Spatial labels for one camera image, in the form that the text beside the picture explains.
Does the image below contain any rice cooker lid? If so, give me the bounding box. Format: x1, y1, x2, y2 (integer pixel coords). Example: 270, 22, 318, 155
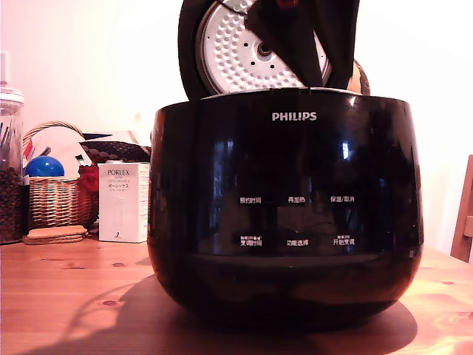
177, 0, 362, 101

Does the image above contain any blue ball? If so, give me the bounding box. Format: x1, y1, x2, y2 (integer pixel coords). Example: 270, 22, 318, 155
24, 155, 66, 178

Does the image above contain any white Porlex box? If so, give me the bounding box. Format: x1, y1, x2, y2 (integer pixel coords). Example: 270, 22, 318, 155
98, 161, 151, 244

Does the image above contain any wooden chair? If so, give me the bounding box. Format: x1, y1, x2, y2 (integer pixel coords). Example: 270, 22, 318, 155
449, 155, 473, 264

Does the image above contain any glass jar with coffee beans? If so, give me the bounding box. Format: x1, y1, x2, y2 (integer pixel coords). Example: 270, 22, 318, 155
0, 87, 30, 246

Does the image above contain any dotted dark patterned cloth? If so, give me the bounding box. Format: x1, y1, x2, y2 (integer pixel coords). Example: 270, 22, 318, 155
78, 139, 153, 164

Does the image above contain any round cork coaster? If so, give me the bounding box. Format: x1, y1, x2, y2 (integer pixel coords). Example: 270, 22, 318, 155
27, 226, 89, 238
22, 234, 89, 246

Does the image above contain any wicker basket with handle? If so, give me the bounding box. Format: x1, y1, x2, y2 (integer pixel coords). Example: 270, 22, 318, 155
22, 121, 98, 231

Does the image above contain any black Philips rice cooker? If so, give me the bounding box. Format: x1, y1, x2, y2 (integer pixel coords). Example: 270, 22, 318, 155
146, 87, 425, 331

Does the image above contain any red knitted pouch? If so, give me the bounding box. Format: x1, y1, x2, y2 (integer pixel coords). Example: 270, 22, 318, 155
78, 165, 100, 223

